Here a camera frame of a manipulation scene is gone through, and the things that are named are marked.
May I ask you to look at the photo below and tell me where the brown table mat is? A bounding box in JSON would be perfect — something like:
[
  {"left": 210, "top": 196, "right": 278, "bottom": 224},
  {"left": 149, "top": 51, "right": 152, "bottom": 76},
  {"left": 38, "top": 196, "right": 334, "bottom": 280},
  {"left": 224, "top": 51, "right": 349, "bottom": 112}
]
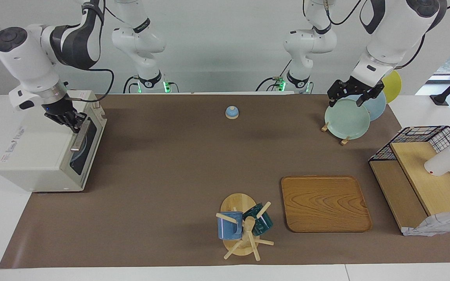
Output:
[{"left": 0, "top": 94, "right": 450, "bottom": 269}]

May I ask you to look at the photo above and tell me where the wooden shelf box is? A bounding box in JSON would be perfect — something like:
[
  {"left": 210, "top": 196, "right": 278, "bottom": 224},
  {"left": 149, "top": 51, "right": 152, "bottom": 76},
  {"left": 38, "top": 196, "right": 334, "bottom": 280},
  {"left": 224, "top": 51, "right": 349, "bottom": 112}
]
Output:
[{"left": 369, "top": 141, "right": 450, "bottom": 234}]

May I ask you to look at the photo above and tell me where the pale green plate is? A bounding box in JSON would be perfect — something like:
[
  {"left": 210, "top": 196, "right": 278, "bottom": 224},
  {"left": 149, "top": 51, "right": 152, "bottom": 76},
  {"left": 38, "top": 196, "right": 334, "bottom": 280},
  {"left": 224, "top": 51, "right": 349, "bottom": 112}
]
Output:
[{"left": 325, "top": 98, "right": 371, "bottom": 140}]

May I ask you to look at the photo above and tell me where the blue mug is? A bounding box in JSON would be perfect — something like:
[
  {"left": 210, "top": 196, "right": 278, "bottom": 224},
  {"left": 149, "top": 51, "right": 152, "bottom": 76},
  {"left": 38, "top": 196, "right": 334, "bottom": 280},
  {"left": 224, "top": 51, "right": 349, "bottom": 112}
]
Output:
[{"left": 217, "top": 212, "right": 243, "bottom": 240}]

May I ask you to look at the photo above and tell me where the black base cable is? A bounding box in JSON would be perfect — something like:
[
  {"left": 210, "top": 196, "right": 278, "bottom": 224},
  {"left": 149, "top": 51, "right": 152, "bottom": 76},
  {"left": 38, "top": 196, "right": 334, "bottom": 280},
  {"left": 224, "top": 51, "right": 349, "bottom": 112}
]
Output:
[
  {"left": 123, "top": 75, "right": 139, "bottom": 94},
  {"left": 255, "top": 76, "right": 284, "bottom": 92}
]

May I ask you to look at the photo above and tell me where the yellow plate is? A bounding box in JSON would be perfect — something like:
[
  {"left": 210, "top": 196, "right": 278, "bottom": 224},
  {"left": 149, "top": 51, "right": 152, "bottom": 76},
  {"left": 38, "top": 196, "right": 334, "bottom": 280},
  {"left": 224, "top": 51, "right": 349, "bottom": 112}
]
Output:
[{"left": 381, "top": 70, "right": 402, "bottom": 104}]

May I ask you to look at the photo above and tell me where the white cup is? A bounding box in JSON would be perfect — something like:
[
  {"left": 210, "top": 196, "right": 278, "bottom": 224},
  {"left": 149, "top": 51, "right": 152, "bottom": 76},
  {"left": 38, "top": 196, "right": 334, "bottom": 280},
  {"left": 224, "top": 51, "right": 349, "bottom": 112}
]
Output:
[{"left": 424, "top": 144, "right": 450, "bottom": 177}]

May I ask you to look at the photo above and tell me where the wooden mug tree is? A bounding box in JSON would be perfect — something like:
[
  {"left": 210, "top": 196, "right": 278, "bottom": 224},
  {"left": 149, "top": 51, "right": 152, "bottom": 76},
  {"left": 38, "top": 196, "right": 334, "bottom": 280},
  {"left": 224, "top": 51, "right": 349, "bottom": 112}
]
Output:
[{"left": 216, "top": 193, "right": 275, "bottom": 261}]

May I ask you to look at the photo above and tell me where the dark green mug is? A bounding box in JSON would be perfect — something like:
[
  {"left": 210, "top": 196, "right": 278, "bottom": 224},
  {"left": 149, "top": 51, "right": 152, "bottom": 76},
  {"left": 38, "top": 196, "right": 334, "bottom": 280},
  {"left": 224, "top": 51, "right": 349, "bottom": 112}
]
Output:
[{"left": 243, "top": 203, "right": 273, "bottom": 236}]

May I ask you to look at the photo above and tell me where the large light blue plate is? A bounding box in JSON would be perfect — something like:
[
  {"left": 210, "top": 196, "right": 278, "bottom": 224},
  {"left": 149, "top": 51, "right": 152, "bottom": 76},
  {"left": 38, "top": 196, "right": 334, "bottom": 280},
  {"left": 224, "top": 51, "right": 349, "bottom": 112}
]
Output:
[{"left": 362, "top": 91, "right": 387, "bottom": 121}]

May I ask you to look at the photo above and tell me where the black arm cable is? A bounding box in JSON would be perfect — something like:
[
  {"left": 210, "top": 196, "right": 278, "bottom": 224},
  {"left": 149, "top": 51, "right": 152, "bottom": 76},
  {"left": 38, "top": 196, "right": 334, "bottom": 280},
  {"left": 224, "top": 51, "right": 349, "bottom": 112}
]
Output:
[
  {"left": 302, "top": 0, "right": 363, "bottom": 26},
  {"left": 67, "top": 68, "right": 115, "bottom": 103}
]

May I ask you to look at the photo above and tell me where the oven glass door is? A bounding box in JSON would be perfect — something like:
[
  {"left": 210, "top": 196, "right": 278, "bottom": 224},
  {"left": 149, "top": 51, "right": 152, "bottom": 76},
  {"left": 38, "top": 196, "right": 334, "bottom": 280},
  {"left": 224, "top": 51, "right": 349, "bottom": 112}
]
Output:
[{"left": 69, "top": 111, "right": 107, "bottom": 184}]

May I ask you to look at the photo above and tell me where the grey patterned cloth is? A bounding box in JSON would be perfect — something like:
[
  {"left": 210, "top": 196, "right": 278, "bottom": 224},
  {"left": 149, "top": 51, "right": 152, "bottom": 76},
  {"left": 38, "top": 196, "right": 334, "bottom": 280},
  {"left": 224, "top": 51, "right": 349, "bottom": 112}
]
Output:
[{"left": 403, "top": 210, "right": 450, "bottom": 237}]

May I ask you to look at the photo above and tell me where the wooden plate rack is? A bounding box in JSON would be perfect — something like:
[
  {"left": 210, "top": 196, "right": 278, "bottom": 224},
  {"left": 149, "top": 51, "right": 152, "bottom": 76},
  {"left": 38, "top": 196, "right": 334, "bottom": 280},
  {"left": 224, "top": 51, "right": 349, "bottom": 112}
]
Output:
[{"left": 321, "top": 122, "right": 350, "bottom": 146}]

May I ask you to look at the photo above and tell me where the cream toaster oven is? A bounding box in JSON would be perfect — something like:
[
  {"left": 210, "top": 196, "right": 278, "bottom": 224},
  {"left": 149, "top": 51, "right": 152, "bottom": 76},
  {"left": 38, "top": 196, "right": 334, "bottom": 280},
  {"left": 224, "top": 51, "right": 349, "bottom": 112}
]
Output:
[{"left": 0, "top": 90, "right": 107, "bottom": 192}]

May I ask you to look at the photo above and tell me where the black left base cable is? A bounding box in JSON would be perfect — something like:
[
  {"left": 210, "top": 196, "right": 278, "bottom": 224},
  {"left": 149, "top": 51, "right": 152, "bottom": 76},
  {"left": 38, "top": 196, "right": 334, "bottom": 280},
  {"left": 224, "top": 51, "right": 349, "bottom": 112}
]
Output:
[{"left": 255, "top": 76, "right": 284, "bottom": 92}]

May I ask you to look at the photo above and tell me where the black right base cable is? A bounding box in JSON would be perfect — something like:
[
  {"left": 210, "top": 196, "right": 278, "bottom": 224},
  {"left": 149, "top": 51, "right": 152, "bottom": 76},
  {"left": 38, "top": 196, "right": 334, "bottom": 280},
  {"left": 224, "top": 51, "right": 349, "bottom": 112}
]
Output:
[{"left": 123, "top": 75, "right": 139, "bottom": 94}]

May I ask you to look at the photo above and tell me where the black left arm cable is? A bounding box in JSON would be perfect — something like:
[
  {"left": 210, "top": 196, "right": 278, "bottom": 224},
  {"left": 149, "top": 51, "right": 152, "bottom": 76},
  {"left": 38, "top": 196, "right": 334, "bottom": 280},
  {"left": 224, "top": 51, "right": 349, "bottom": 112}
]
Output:
[{"left": 302, "top": 0, "right": 363, "bottom": 26}]

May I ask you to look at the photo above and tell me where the wooden serving tray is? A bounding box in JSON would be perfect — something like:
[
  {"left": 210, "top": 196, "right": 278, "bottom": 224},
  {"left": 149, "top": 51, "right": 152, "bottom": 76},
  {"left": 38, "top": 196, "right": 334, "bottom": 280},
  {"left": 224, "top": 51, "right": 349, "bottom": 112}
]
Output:
[{"left": 281, "top": 175, "right": 373, "bottom": 233}]

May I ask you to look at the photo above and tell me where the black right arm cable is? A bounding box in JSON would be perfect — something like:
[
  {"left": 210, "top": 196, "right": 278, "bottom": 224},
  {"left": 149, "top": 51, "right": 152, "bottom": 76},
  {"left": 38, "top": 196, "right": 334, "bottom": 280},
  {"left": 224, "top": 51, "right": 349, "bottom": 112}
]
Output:
[{"left": 67, "top": 68, "right": 115, "bottom": 103}]

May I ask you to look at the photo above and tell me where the black wire basket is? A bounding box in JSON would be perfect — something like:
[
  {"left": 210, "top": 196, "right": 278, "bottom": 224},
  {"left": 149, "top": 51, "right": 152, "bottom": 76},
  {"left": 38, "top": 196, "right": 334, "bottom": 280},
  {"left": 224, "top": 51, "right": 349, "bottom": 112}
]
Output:
[{"left": 369, "top": 126, "right": 450, "bottom": 207}]

